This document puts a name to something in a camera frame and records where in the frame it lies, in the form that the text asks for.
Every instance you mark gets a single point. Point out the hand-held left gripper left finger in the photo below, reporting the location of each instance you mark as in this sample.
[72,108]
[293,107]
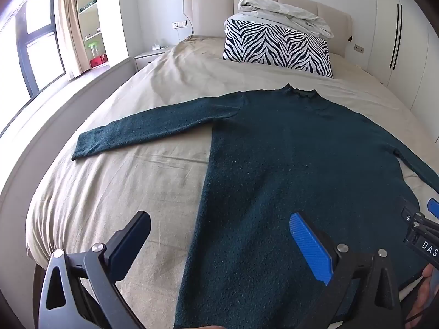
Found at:
[132,238]

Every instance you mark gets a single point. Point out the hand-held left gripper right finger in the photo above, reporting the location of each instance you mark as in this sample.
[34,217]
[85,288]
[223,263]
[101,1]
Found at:
[310,246]

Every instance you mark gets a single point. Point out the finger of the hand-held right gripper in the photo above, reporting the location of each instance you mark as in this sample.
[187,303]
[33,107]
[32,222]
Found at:
[433,209]
[413,217]

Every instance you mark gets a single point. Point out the dark teal knit sweater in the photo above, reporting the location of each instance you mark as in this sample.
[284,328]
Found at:
[274,161]

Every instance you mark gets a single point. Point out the person's right hand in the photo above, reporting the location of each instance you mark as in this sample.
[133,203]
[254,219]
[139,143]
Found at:
[428,291]

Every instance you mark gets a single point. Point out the bed with beige sheet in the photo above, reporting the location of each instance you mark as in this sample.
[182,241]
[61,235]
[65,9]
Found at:
[154,75]

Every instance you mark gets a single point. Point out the white nightstand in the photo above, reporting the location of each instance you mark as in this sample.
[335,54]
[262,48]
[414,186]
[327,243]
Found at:
[145,60]

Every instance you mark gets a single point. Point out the red box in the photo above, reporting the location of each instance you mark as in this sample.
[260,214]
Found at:
[96,62]

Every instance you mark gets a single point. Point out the green lidded jar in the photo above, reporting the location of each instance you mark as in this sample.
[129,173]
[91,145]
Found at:
[94,50]

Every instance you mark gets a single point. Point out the tissue box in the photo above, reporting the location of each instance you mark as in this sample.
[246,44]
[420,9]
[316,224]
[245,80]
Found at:
[156,46]

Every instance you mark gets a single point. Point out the zebra print pillow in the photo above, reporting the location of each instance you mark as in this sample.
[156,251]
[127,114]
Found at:
[274,48]

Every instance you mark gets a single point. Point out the black framed window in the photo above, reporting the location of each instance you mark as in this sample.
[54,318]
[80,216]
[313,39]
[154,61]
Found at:
[41,41]

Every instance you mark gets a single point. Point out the beige curtain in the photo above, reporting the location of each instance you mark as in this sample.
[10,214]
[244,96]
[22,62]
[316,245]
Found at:
[68,24]

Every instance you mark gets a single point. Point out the white crumpled duvet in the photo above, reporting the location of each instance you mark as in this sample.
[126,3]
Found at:
[284,12]

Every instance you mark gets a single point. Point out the beige padded headboard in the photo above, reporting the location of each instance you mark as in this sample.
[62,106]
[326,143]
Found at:
[205,10]

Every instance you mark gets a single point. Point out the white wall socket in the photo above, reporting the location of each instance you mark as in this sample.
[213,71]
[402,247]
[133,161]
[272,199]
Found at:
[179,25]
[359,48]

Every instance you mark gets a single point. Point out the white wall shelf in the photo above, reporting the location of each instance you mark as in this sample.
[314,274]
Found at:
[91,17]

